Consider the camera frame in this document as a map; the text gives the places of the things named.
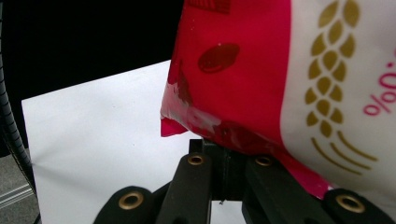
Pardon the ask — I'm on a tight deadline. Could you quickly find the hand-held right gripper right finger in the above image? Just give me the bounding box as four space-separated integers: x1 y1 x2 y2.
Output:
228 150 250 202

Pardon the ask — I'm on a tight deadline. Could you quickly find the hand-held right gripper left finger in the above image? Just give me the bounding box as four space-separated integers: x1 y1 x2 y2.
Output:
189 138 230 202

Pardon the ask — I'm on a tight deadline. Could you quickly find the red and white plastic bag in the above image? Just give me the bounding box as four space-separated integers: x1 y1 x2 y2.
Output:
160 0 396 216

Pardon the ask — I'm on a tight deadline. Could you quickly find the white table sheet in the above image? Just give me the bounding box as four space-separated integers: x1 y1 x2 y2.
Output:
21 60 250 224

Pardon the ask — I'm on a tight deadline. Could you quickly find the aluminium floor rail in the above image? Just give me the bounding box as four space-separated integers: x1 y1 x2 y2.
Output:
0 183 35 210

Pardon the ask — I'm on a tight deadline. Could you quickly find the black corrugated hose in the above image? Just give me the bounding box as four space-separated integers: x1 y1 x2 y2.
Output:
0 0 36 195

